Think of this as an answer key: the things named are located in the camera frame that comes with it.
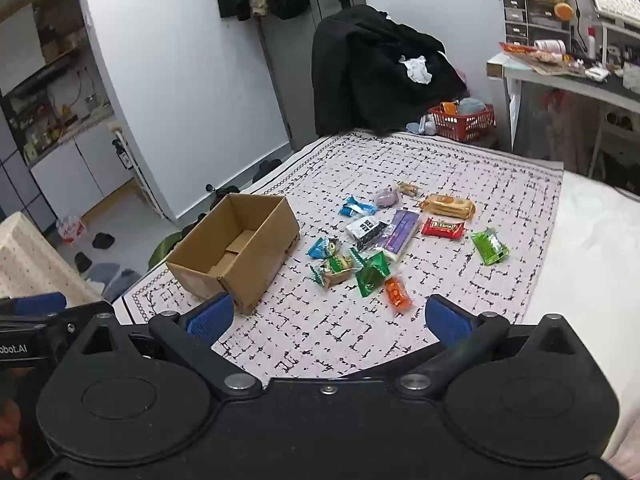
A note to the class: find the orange item in basket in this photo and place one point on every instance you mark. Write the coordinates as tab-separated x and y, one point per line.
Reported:
448	108

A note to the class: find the white bottle red cap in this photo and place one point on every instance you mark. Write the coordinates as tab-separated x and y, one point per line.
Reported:
591	42

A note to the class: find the white crumpled cloth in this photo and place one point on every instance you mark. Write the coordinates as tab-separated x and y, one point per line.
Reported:
416	69

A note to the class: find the black white snack packet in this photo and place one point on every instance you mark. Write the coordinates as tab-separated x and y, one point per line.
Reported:
367	230

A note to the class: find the white keyboard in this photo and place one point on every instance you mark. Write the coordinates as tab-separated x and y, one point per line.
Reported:
617	2

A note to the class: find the red plastic basket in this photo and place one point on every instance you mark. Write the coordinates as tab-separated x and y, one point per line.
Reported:
465	125

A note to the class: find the orange cracker packet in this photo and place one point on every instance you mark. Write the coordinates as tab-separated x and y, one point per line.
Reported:
447	206

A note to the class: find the orange packet on desk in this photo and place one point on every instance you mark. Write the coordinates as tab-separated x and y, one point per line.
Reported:
517	49

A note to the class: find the yellow green snack packet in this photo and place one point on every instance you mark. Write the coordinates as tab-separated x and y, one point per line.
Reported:
335	267

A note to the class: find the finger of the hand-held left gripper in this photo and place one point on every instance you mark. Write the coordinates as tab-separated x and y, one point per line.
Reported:
37	303

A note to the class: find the light green snack packet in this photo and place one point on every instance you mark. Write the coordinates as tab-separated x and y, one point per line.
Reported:
490	246

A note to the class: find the black slipper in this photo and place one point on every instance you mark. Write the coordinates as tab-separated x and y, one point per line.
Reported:
102	240
82	261

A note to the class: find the blue cartoon snack packet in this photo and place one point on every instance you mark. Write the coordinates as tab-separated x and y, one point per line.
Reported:
322	247

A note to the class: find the cluttered kitchen shelf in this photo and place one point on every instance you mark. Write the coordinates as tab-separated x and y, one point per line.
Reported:
45	110

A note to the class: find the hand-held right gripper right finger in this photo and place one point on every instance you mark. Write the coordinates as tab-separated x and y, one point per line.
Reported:
445	317

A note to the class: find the pink roll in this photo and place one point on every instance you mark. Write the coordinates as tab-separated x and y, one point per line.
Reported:
550	47

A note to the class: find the black shoes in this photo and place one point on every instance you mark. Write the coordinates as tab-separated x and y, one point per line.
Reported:
265	169

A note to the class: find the beige dotted cushion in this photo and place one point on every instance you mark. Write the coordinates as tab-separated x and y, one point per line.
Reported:
30	260

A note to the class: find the dark green foil packet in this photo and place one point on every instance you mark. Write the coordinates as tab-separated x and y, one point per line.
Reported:
372	272

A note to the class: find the person's left hand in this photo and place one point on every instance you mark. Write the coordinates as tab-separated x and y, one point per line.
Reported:
7	425

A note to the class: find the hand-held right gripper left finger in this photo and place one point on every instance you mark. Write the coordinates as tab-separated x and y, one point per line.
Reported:
210	316

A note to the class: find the purple round snack pouch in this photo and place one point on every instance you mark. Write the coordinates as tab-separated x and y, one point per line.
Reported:
387	196

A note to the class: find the white kitchen cabinet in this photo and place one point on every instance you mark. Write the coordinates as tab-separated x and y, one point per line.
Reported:
75	170

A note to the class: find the teal fluffy item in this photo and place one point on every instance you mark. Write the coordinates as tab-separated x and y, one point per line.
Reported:
471	106

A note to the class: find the white desk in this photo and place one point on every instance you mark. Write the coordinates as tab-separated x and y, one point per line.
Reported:
512	80

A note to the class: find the small brown candy packet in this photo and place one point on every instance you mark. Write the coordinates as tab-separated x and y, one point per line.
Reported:
408	189

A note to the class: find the purple white long packet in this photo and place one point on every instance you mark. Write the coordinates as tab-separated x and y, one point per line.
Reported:
400	235

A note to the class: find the black spray bottle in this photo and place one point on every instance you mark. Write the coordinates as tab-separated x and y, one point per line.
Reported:
121	154

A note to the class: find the blue foil snack packet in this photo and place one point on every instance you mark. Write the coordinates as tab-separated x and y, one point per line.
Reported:
356	207

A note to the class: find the grey drawer organiser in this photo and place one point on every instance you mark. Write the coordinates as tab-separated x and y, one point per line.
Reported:
535	17

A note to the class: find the cardboard box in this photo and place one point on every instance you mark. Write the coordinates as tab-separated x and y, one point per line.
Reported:
260	260

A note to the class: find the red snack bar packet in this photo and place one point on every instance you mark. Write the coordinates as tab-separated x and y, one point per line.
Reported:
442	227

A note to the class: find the black clothes pile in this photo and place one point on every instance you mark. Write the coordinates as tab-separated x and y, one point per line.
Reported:
365	70

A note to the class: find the dark grey door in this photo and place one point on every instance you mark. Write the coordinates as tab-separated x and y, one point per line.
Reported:
295	60

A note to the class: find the grey cloth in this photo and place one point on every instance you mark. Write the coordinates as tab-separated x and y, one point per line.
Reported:
112	280

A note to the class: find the green bag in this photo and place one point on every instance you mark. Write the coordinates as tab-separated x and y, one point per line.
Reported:
162	251

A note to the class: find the small orange snack packet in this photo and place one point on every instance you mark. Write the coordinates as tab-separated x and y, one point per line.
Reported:
397	292

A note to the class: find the pink plastic bag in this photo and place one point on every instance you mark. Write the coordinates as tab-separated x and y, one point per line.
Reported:
70	229

